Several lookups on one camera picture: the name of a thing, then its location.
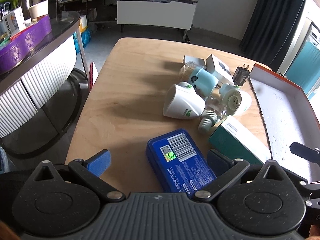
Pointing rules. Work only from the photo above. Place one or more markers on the white paper bowl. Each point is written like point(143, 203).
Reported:
point(38, 10)

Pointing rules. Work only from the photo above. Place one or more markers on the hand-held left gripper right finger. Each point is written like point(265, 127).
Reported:
point(220, 163)

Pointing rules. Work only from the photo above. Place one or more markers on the white plug-in heater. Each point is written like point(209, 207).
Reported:
point(235, 98)

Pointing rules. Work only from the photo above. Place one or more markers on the white printed carton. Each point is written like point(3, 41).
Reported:
point(12, 21)

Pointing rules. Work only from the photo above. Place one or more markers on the clear liquid bottle ribbed cap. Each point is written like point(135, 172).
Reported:
point(211, 110)

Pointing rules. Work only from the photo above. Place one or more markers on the white washing machine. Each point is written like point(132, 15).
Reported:
point(314, 33)

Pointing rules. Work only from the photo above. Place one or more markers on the metal flask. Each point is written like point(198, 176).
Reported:
point(26, 2)

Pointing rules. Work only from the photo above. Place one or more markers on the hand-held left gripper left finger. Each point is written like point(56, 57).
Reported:
point(98, 162)

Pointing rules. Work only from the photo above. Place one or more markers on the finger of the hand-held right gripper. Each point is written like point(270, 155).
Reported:
point(297, 176)
point(303, 152)

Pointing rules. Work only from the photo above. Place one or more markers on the white tv cabinet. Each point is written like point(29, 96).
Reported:
point(155, 15)

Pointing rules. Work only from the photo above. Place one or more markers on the dark curtain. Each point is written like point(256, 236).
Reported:
point(270, 17)

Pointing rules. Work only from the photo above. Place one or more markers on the white laundry cabinet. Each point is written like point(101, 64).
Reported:
point(295, 42)

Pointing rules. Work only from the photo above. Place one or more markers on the purple round box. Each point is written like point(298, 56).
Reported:
point(22, 45)

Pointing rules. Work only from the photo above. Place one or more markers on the light blue capped bottle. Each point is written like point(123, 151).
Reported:
point(203, 80)

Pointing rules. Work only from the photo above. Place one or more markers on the white charger package box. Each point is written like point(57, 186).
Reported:
point(220, 67)

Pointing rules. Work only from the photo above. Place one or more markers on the white cup with leaf logo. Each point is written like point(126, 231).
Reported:
point(182, 102)

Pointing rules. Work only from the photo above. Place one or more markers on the cardboard box with orange rim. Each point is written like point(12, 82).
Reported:
point(285, 115)

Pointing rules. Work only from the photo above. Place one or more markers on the black box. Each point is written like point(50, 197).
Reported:
point(53, 7)

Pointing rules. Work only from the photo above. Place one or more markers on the red and white board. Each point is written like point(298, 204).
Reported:
point(93, 76)

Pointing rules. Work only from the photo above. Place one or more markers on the small grey white box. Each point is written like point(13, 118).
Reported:
point(193, 60)

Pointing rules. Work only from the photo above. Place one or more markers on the blue tin box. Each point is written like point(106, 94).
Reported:
point(180, 160)

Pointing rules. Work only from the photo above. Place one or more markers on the teal and white carton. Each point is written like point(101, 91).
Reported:
point(232, 142)

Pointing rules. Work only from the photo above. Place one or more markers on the black charger plug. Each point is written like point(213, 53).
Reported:
point(240, 76)

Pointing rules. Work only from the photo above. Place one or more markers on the blue plastic bag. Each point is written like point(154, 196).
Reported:
point(85, 37)

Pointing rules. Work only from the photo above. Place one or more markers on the teal suitcase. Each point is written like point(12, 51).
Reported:
point(306, 62)

